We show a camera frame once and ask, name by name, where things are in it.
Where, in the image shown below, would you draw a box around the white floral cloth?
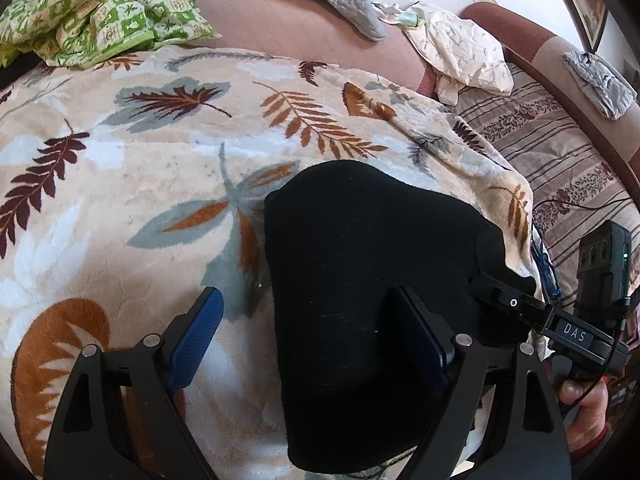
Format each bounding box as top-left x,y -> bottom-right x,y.
402,2 -> 515,107

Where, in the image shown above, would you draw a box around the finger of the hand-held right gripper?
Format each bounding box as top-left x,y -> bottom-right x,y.
468,272 -> 557,337

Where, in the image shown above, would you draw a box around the dark cloth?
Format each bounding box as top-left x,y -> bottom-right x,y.
0,52 -> 45,87

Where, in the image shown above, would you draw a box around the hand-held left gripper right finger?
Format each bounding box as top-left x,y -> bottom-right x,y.
397,286 -> 573,480

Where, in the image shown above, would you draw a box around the black cable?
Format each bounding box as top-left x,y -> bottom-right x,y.
531,195 -> 640,241

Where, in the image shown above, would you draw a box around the leaf print blanket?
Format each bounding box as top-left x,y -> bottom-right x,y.
0,47 -> 547,480

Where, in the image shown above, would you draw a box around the green patterned quilt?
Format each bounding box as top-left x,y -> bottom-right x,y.
0,0 -> 223,68

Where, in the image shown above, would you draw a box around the black pants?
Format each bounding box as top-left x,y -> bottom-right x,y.
263,160 -> 538,476

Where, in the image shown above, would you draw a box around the striped floral sheet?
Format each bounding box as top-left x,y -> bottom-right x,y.
452,62 -> 640,311

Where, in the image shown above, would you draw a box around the pale green cloth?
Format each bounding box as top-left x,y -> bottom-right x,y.
377,2 -> 422,29

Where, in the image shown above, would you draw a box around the person's right hand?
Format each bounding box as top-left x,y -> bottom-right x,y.
542,355 -> 612,458

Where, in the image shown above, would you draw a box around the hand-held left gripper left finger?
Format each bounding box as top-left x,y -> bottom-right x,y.
44,286 -> 224,480

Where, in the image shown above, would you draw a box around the blue cord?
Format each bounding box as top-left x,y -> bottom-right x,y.
531,237 -> 562,303

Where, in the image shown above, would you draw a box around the framed wall picture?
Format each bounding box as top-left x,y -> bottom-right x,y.
542,0 -> 609,56

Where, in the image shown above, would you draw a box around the pink upholstered sofa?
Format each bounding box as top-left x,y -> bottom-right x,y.
187,0 -> 640,196

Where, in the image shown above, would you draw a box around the grey cloth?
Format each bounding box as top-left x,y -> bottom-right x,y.
562,51 -> 637,121

